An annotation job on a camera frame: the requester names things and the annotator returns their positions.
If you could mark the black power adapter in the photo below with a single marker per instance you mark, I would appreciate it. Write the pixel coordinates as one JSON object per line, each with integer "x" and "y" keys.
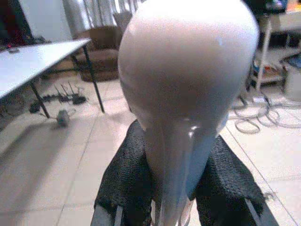
{"x": 34, "y": 107}

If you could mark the small grey floor gadget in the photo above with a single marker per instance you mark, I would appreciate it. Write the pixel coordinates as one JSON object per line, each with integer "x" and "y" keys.
{"x": 62, "y": 117}

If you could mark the brown cardboard box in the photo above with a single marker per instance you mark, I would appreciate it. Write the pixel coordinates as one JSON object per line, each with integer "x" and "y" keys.
{"x": 103, "y": 51}

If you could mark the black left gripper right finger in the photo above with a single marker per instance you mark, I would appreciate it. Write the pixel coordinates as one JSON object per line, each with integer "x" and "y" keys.
{"x": 225, "y": 183}

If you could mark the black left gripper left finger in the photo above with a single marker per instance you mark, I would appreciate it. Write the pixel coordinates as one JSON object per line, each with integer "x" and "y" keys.
{"x": 127, "y": 179}

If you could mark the white folding table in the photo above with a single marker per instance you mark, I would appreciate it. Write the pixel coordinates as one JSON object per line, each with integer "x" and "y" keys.
{"x": 30, "y": 63}

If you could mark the black router with antennas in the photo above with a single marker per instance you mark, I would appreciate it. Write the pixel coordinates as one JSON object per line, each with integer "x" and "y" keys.
{"x": 70, "y": 95}

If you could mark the white metal shelf rack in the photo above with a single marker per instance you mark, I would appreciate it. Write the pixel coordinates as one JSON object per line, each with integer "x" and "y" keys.
{"x": 270, "y": 47}

